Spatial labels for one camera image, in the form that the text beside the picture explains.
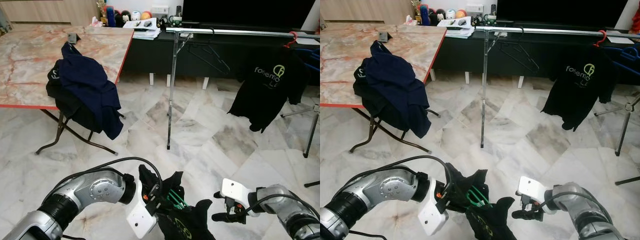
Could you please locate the blue plastic hanger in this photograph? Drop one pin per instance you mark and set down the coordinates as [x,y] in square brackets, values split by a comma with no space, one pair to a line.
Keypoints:
[622,52]
[307,52]

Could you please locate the gold and blue trophy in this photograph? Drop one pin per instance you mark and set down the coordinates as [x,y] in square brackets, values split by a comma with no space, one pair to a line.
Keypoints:
[102,6]
[416,5]

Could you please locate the white and blue round toy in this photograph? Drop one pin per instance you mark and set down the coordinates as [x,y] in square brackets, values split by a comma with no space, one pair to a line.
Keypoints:
[136,15]
[451,13]

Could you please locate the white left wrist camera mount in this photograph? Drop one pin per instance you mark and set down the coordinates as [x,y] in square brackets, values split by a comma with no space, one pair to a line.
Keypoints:
[432,216]
[140,217]

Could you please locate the white flat tray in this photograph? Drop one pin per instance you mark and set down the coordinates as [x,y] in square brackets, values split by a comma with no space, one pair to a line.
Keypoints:
[132,24]
[446,23]

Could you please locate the black flat television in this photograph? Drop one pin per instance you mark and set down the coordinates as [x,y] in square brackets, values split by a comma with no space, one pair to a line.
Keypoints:
[560,10]
[250,10]

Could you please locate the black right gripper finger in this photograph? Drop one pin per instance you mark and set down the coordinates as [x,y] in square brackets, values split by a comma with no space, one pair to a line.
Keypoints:
[520,215]
[222,217]

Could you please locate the black round plush toy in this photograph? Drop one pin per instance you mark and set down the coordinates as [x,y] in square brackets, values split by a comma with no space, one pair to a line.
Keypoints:
[434,15]
[120,16]
[127,15]
[441,14]

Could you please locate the red figurine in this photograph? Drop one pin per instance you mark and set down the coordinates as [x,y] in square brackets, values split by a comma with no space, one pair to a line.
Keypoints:
[636,20]

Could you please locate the green and white gadget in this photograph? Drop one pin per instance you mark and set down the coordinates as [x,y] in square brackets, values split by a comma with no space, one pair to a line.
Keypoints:
[175,20]
[490,19]

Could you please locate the black folding chair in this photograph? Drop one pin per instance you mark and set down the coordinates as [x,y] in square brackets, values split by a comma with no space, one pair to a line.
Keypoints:
[312,183]
[627,180]

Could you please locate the pink tissue pack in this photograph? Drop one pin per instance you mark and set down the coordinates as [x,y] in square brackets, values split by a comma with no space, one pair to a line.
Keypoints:
[96,21]
[411,20]

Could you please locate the silver metal clothes rack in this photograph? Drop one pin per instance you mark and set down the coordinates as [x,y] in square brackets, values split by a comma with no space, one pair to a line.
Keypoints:
[240,33]
[550,32]

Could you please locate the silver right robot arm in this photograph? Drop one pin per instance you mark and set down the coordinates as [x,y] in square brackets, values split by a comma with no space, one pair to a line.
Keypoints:
[580,210]
[280,212]

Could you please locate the small grey object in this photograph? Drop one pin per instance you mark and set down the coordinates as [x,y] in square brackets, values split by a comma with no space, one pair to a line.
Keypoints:
[72,37]
[384,36]

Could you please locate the green plastic hanger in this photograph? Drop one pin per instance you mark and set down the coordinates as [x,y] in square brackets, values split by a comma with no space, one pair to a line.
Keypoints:
[175,200]
[477,196]

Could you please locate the white power socket box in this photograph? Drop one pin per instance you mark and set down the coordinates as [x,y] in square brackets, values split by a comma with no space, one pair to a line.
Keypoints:
[474,8]
[160,9]

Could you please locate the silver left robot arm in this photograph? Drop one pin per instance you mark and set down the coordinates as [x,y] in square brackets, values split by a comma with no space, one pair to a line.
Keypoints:
[395,187]
[95,190]

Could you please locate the black t-shirt green print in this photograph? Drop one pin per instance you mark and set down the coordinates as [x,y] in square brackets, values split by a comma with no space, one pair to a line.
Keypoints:
[495,222]
[195,222]
[270,90]
[580,90]

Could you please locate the light wood cabinet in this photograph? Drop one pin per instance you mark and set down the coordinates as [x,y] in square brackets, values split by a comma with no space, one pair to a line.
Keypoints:
[365,10]
[50,10]

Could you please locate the black television console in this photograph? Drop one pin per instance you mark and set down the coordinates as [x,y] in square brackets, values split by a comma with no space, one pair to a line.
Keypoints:
[150,55]
[460,55]

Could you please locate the red plastic hanger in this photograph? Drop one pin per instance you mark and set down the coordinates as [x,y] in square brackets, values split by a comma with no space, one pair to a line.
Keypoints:
[601,40]
[291,41]

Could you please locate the dark blue garment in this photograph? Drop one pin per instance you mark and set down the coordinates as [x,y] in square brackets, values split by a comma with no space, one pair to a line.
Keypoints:
[400,85]
[90,85]

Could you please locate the stack of papers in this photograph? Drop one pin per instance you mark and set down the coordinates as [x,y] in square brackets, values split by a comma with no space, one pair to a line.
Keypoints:
[145,33]
[457,32]

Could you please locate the orange round toy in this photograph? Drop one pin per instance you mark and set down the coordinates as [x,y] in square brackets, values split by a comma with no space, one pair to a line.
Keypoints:
[146,15]
[461,13]

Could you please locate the black garment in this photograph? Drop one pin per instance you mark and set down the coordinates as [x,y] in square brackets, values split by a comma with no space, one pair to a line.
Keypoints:
[75,117]
[385,115]

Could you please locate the blue bottle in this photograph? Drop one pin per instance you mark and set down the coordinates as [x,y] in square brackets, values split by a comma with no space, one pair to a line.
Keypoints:
[425,16]
[111,17]

